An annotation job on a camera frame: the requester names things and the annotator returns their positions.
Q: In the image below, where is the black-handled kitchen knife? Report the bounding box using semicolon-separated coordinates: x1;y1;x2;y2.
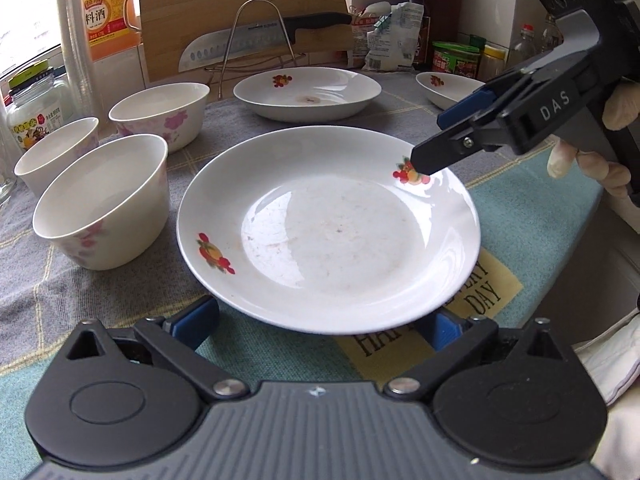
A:
178;11;353;73

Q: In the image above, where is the grey and teal table cloth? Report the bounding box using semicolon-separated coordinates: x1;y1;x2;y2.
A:
0;62;608;411

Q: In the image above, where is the metal wire rack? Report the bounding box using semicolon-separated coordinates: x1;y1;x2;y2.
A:
204;0;313;102

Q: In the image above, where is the white fruit-print plate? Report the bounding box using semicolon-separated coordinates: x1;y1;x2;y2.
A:
176;125;482;335
233;66;383;122
416;71;488;111

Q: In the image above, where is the green-lid sauce tub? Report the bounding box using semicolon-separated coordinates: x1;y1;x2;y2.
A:
431;41;481;78

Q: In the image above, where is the wide white pink-flower bowl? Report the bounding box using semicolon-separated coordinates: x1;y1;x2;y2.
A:
108;82;211;153

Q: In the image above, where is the orange cooking wine bottle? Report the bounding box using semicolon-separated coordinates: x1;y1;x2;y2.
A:
80;0;143;63

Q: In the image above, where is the stack of clear plastic cups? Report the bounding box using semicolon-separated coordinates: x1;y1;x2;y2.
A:
54;0;98;126

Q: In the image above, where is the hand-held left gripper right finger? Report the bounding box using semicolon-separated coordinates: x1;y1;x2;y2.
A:
385;310;578;403

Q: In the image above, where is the glass jar with yellow-green lid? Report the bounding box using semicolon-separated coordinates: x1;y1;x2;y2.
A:
5;60;71;153

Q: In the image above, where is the white and blue food bag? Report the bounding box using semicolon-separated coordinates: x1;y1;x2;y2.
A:
361;2;431;72

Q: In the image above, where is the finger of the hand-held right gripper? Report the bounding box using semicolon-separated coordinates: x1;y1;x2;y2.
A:
411;109;524;177
437;68;539;132

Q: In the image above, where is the clear glass condiment bottle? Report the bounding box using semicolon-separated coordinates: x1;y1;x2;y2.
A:
539;12;565;56

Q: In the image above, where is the dark brown knife block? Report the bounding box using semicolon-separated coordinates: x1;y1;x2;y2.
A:
422;0;466;68

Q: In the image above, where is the red and white food bag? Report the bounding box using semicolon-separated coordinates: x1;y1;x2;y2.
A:
350;2;396;68

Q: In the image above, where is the person's white jacket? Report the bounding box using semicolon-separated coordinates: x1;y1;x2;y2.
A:
570;307;640;480

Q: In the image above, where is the person's right hand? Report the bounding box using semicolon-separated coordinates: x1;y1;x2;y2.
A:
546;82;640;198

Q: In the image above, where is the clear bottle with red cap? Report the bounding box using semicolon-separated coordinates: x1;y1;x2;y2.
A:
507;22;538;68

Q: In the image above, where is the yellow-lid spice jar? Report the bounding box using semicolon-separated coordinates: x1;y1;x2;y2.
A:
479;44;506;81

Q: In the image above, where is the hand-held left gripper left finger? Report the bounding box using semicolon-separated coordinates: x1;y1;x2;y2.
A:
65;296;248;401

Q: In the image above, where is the clear glass mug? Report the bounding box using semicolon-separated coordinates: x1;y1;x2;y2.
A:
0;130;21;208

